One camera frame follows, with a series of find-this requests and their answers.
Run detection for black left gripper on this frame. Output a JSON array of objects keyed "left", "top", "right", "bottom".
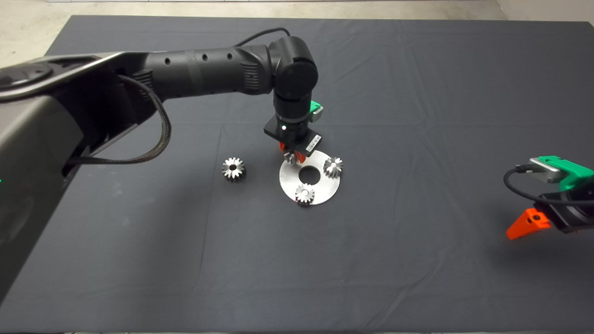
[{"left": 264, "top": 115, "right": 323, "bottom": 163}]

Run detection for black right camera cable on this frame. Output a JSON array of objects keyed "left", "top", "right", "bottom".
[{"left": 504, "top": 165, "right": 594, "bottom": 207}]

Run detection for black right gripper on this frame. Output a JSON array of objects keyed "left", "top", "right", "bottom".
[{"left": 506, "top": 188, "right": 594, "bottom": 240}]

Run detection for grey right camera box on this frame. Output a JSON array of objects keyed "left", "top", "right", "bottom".
[{"left": 529, "top": 157, "right": 564, "bottom": 184}]

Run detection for large steel gear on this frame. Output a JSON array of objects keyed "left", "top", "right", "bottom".
[{"left": 221, "top": 157, "right": 246, "bottom": 182}]

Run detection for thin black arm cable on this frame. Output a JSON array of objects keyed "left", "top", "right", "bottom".
[{"left": 234, "top": 27, "right": 291, "bottom": 47}]

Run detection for round metal plate with pegs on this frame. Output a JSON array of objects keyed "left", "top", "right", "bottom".
[{"left": 279, "top": 149, "right": 341, "bottom": 206}]

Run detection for dark grey table cloth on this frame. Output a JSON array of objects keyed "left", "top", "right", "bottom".
[{"left": 0, "top": 15, "right": 594, "bottom": 332}]

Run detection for braided black arm cable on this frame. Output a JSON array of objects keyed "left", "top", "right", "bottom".
[{"left": 67, "top": 74, "right": 172, "bottom": 165}]

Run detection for green right camera mount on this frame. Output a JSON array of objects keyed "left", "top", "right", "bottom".
[{"left": 541, "top": 155, "right": 594, "bottom": 193}]

